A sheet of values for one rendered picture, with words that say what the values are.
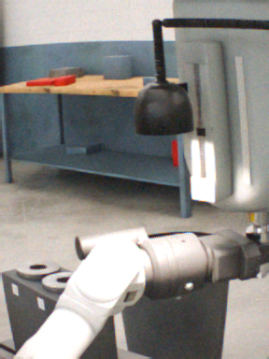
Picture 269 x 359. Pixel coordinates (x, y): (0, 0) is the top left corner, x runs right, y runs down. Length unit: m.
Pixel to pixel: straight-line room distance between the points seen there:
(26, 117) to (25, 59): 0.61
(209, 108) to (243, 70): 0.07
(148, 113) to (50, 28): 7.12
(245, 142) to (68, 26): 6.85
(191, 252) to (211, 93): 0.22
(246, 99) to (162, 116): 0.13
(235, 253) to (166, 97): 0.27
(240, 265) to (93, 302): 0.23
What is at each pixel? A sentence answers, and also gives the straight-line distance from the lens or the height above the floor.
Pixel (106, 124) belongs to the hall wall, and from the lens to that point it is 7.65.
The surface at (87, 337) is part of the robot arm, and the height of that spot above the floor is 1.19.
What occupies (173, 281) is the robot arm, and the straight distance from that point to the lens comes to 1.15.
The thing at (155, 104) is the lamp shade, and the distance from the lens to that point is 1.02.
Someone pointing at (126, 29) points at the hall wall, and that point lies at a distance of 7.35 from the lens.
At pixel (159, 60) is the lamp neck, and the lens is 1.04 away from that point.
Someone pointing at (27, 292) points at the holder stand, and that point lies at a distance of 1.58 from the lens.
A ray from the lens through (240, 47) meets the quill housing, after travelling 1.09.
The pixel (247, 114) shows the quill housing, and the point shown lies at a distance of 1.10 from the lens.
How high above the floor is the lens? 1.62
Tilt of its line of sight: 13 degrees down
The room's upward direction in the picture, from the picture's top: 4 degrees counter-clockwise
